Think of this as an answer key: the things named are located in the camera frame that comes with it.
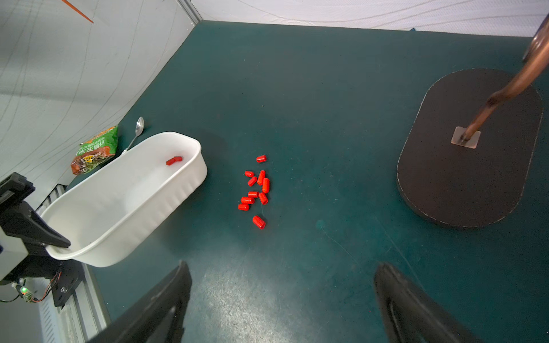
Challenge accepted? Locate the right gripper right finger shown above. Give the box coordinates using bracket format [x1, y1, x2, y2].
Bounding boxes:
[374, 263, 480, 342]

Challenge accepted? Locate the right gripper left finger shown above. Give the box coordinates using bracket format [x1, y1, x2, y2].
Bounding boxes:
[90, 261, 192, 342]

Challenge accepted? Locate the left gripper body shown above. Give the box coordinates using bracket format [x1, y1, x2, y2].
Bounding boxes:
[1, 172, 71, 283]

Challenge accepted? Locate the white plastic storage box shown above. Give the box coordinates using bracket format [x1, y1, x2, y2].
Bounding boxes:
[41, 131, 207, 267]

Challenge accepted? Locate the green snack packet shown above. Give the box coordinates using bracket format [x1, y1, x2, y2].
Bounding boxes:
[71, 126, 118, 176]

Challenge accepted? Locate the metal spoon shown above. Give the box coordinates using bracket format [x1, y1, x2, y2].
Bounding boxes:
[122, 117, 144, 154]

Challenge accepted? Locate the green table mat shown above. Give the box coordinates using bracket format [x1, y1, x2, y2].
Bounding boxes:
[93, 21, 548, 342]

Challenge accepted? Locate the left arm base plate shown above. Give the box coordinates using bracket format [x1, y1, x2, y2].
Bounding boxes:
[51, 260, 84, 307]

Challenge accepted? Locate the copper wire jewelry stand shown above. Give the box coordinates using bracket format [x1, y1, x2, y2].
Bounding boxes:
[396, 21, 548, 230]

